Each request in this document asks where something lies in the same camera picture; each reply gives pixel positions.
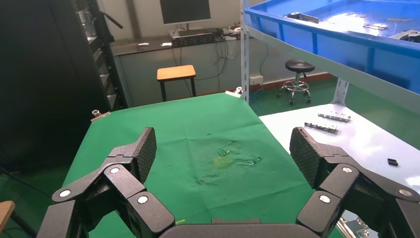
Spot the black keyboard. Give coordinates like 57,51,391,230
176,28,219,37

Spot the blue floor cable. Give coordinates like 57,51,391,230
248,88,265,114

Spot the stamped metal bracket part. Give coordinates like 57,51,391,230
284,11,320,25
389,29,420,44

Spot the white perforated shelf leg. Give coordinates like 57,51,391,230
331,77,351,107

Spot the black stool with chrome base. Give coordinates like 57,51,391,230
276,59,315,106

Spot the silver binder clip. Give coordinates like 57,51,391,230
224,86,244,98
336,217,371,238
91,109,111,123

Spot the black equipment box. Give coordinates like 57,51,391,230
170,33,227,48

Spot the white shelf upright post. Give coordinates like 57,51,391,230
240,0,251,105

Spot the wooden top stool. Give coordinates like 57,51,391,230
156,64,198,103

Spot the blue plastic bin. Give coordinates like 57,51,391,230
244,0,420,95

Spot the green table cloth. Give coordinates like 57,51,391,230
62,92,344,238

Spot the black hanging cable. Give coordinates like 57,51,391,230
213,41,231,81

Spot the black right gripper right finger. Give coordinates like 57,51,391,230
289,127,420,238

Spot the wooden seat chair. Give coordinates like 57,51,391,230
0,200,38,238

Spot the black computer monitor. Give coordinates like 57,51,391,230
159,0,212,31

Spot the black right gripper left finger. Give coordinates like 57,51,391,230
37,127,175,238

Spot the black rack cabinet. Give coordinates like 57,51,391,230
0,0,131,174

